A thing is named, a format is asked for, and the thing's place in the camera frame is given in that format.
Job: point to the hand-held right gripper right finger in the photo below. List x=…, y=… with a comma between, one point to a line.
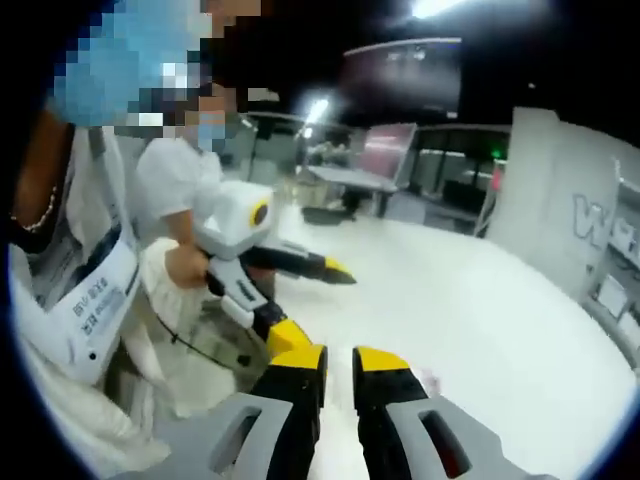
x=450, y=445

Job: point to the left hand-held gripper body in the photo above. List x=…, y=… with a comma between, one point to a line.
x=230, y=215

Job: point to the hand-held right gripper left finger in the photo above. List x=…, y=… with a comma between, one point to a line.
x=235, y=440

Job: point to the clear resealable bag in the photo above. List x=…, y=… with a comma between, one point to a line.
x=339, y=415

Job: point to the person's left hand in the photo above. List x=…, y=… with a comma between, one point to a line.
x=187, y=265

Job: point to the grey monitor desk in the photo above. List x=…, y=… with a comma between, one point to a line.
x=350, y=178

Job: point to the person in white coat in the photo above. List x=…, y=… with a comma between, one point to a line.
x=75, y=425

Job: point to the person's neck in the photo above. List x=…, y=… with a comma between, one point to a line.
x=40, y=160

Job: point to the hanging dark display screen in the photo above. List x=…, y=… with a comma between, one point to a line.
x=400, y=75

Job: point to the pink hanging cloth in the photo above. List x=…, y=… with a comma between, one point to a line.
x=496, y=180

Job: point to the group of white storage bins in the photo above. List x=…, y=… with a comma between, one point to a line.
x=612, y=297

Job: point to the green exit light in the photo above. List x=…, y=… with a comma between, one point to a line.
x=495, y=151

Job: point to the grey metal shelf rack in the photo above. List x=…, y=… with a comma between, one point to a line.
x=620, y=260

